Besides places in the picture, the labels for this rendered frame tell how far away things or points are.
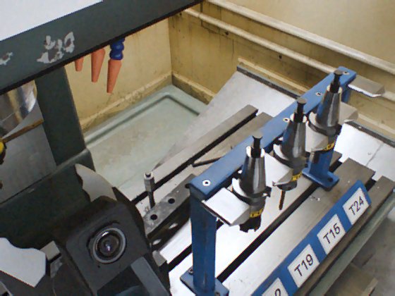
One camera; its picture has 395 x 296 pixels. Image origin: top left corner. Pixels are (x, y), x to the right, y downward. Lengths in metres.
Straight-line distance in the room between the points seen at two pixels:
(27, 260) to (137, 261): 0.11
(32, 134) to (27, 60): 0.87
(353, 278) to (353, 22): 0.69
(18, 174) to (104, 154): 0.60
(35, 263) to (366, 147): 1.16
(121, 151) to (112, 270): 1.42
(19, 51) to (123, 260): 0.14
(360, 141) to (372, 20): 0.37
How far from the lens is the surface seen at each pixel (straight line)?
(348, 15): 1.28
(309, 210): 1.07
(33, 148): 1.12
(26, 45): 0.23
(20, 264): 0.36
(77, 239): 0.25
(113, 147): 1.70
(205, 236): 0.73
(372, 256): 1.26
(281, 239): 1.01
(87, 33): 0.25
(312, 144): 0.76
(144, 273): 0.28
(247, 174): 0.63
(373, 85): 0.95
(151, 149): 1.67
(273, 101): 1.49
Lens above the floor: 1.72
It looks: 43 degrees down
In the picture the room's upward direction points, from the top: 2 degrees counter-clockwise
